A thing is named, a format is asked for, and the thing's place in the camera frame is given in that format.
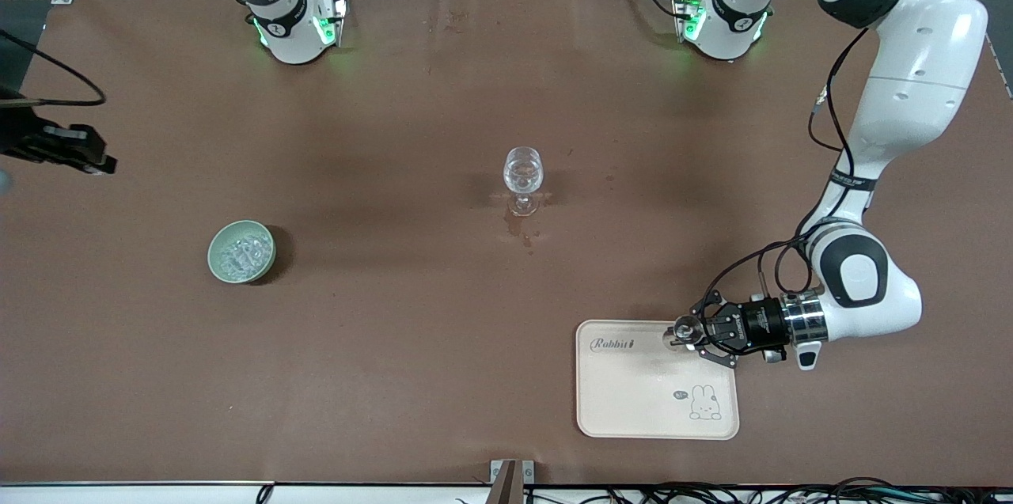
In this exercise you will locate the cream rabbit print tray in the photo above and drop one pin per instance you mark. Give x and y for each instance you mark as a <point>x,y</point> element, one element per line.
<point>633,393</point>

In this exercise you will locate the clear wine glass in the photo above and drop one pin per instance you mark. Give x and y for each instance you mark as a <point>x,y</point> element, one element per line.
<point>524,172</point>

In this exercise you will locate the steel double jigger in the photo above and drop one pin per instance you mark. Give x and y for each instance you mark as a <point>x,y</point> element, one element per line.
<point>682,330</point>

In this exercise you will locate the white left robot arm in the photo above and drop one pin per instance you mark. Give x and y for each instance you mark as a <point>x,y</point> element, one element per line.
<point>918,53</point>

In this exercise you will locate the clear ice cubes pile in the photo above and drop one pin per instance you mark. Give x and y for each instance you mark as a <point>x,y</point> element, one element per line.
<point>244,257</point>

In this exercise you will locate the brown table cover mat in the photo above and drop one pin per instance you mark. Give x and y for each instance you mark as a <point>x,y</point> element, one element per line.
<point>396,369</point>

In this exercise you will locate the metal table edge bracket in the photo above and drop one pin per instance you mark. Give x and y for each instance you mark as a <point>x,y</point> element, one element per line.
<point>506,484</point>

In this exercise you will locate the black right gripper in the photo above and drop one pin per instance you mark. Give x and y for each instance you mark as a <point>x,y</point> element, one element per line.
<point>24,136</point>

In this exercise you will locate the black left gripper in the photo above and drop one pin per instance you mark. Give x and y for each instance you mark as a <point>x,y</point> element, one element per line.
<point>756,323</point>

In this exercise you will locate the pale green ceramic bowl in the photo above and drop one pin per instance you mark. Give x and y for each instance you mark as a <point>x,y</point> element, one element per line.
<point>270,252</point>

